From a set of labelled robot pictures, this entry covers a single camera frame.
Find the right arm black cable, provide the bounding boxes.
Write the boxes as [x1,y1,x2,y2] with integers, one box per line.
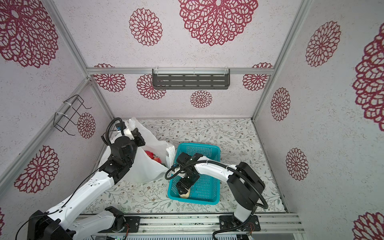
[164,158,269,240]

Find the dark grey wall shelf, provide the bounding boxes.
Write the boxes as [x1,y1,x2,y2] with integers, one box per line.
[152,69,231,90]

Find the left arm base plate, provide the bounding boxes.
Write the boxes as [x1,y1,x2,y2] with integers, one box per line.
[96,215,141,234]

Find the white plastic bag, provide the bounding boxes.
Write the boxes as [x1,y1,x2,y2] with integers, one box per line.
[95,118,176,186]

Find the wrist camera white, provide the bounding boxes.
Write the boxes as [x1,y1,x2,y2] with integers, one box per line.
[171,164,185,178]
[115,121,134,140]

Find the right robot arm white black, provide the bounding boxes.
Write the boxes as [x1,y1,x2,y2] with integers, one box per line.
[166,152,269,223]

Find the teal plastic basket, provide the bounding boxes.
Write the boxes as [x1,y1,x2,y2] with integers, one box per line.
[168,143,221,205]

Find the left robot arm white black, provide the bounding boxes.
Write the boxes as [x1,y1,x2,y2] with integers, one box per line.
[27,129,146,240]

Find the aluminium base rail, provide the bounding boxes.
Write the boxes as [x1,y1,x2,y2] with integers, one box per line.
[71,212,305,236]

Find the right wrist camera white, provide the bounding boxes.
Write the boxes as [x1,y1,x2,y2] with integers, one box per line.
[171,164,185,178]

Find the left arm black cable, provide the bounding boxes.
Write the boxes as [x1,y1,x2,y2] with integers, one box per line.
[14,117,125,240]

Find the red dragon fruit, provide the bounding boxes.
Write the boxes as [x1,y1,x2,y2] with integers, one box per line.
[145,151,162,164]

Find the black wire wall rack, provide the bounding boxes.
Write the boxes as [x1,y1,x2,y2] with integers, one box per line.
[53,95,91,136]

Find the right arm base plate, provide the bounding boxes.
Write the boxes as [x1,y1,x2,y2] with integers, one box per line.
[219,215,261,232]

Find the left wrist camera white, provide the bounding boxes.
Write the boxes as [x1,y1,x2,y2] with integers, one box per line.
[115,121,134,140]

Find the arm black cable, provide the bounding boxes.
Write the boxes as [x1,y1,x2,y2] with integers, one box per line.
[14,117,125,240]
[164,158,269,240]

